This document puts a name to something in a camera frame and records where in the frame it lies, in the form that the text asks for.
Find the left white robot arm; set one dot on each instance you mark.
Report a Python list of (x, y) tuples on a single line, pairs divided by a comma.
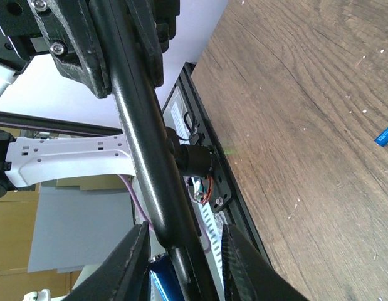
[(24, 161)]

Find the left black frame post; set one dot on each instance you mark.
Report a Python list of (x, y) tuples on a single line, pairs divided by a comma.
[(27, 122)]

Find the black aluminium front rail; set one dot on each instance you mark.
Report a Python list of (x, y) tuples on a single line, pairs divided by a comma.
[(227, 202)]

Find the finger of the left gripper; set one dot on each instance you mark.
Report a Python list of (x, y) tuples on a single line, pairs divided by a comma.
[(155, 24)]

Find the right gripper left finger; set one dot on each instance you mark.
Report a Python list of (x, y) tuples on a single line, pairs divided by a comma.
[(124, 275)]

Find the light blue slotted cable duct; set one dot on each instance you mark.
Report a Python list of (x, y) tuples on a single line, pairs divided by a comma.
[(211, 229)]

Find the blue battery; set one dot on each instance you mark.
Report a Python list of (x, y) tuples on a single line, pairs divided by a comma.
[(165, 279), (382, 139)]

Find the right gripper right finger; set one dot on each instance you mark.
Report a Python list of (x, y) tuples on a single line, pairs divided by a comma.
[(246, 275)]

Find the black remote control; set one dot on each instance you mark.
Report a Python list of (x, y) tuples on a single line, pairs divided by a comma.
[(160, 182)]

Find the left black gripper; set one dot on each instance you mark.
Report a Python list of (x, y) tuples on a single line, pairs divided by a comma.
[(28, 29)]

